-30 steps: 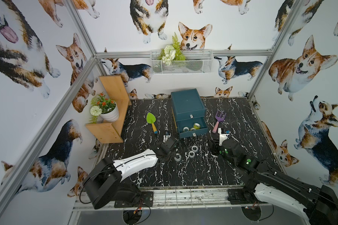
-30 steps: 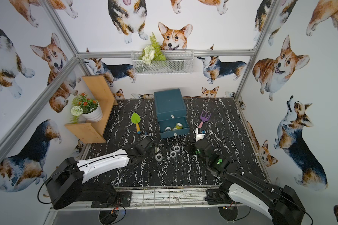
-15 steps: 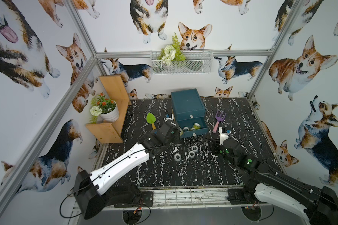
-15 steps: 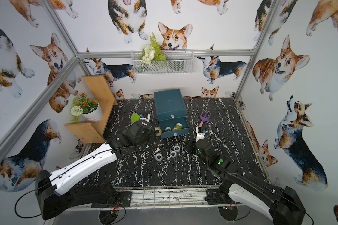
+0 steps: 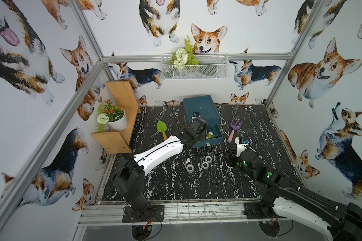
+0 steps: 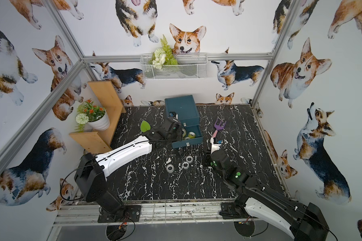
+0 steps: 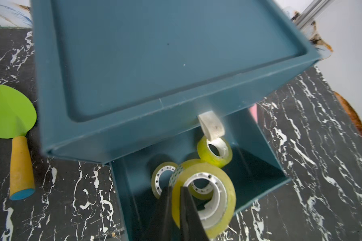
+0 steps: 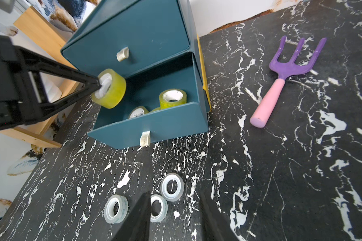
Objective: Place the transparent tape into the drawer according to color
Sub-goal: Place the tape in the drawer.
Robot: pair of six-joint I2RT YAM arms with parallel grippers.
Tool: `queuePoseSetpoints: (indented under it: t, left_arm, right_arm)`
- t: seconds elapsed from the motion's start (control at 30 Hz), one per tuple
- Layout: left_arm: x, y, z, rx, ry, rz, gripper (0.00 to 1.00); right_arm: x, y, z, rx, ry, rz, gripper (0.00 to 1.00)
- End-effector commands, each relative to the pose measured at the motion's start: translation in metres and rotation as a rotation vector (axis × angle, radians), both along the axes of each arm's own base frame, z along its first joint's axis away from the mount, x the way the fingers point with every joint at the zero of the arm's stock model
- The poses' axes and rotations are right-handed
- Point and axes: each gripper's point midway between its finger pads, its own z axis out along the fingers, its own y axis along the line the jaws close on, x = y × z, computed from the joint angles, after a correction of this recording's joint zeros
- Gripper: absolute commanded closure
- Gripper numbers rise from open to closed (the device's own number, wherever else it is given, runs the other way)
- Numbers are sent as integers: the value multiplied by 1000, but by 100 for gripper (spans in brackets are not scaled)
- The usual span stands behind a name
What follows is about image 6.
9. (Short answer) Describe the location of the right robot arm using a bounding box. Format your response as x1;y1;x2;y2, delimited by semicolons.
203;150;331;241

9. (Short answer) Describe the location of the green trowel yellow handle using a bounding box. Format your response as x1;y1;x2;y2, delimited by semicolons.
140;121;151;133

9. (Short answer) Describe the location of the white flower pot plant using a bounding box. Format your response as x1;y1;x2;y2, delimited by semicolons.
75;99;111;132

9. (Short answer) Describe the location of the yellow tape roll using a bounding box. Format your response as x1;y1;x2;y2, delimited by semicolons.
182;128;187;138
188;132;196;139

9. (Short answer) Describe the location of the green white artificial plant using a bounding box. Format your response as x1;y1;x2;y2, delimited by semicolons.
149;35;178;70

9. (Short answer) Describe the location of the yellow tape roll bottom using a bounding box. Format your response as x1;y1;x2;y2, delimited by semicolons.
182;128;187;138

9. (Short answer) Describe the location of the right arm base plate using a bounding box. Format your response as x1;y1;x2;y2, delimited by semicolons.
219;202;249;220

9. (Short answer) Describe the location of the clear tape roll left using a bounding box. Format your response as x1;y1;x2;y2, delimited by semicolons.
166;164;175;173

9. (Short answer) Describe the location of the wooden shelf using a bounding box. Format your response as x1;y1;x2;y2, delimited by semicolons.
70;81;126;154

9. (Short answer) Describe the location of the yellow tape roll top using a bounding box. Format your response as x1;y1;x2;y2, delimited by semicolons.
188;132;196;139

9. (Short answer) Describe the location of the teal drawer cabinet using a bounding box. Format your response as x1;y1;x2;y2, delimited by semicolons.
165;95;203;149

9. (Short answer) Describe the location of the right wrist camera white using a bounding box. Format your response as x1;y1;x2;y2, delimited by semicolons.
210;137;223;154

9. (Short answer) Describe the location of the clear tape roll upper right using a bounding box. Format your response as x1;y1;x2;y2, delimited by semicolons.
185;156;194;164

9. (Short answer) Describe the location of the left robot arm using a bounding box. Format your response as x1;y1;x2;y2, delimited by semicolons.
73;117;183;219

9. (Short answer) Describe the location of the purple pink garden fork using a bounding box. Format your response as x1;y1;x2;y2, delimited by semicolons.
212;118;226;138

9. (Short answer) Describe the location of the clear tape roll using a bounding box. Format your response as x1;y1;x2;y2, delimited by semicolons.
185;156;194;164
182;162;190;169
166;164;175;173

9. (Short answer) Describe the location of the white wire basket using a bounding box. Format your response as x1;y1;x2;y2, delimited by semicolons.
140;54;208;80

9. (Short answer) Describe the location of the clear tape roll middle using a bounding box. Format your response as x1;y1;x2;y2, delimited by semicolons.
182;162;190;169

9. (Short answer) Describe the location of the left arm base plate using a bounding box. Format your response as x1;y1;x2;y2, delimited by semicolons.
98;205;142;223

